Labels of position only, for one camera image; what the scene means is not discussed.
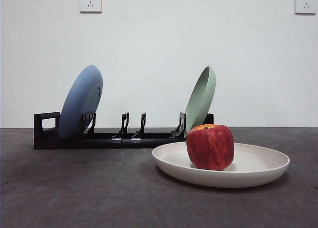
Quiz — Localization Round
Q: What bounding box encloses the white wall socket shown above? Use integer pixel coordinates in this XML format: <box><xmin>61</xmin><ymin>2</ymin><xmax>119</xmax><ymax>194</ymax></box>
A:
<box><xmin>295</xmin><ymin>0</ymin><xmax>317</xmax><ymax>15</ymax></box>
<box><xmin>79</xmin><ymin>0</ymin><xmax>102</xmax><ymax>14</ymax></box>

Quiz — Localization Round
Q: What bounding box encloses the red apple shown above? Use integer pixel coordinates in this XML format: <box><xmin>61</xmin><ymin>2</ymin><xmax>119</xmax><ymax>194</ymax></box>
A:
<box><xmin>186</xmin><ymin>124</ymin><xmax>235</xmax><ymax>171</ymax></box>

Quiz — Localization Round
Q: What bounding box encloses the pale yellow plate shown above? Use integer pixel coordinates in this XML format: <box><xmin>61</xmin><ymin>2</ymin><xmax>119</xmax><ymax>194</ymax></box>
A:
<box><xmin>152</xmin><ymin>141</ymin><xmax>291</xmax><ymax>189</ymax></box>

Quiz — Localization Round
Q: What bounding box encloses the green plate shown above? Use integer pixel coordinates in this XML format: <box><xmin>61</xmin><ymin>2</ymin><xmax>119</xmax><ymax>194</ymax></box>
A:
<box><xmin>184</xmin><ymin>66</ymin><xmax>217</xmax><ymax>139</ymax></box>

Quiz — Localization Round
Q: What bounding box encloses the black plate rack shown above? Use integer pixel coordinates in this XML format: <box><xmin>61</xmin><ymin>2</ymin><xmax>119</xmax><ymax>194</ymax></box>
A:
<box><xmin>33</xmin><ymin>111</ymin><xmax>214</xmax><ymax>150</ymax></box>

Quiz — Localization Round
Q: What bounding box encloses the blue plate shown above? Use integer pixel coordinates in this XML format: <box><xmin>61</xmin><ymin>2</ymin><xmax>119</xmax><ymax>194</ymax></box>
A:
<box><xmin>59</xmin><ymin>65</ymin><xmax>103</xmax><ymax>139</ymax></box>

